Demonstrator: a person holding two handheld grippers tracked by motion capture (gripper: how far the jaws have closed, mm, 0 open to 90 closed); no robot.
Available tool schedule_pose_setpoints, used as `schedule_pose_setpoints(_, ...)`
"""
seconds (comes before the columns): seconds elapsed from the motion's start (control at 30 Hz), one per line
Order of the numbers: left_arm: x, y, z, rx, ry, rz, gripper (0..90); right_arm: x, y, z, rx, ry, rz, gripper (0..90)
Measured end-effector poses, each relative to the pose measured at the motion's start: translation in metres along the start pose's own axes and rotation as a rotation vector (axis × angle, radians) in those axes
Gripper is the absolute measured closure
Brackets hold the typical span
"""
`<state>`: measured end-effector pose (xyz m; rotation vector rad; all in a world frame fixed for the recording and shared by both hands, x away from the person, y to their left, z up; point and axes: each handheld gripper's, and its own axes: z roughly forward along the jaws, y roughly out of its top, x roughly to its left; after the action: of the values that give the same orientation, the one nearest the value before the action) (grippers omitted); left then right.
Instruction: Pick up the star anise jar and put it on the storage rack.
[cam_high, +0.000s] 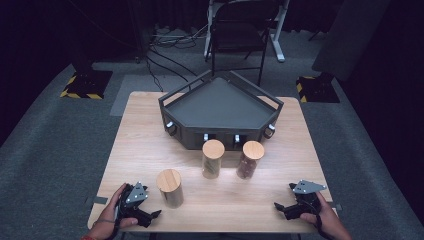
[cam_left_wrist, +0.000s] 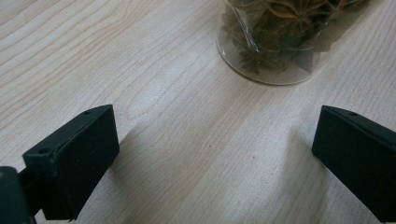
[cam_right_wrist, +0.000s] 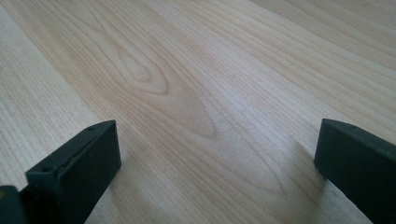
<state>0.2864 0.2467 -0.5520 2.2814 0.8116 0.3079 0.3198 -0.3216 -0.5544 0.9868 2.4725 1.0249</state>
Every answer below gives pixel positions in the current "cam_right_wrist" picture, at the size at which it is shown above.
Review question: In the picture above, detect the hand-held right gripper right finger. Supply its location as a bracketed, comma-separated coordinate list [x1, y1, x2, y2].
[313, 118, 396, 224]

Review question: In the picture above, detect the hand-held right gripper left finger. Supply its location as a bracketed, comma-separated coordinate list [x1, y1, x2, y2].
[19, 119, 122, 224]

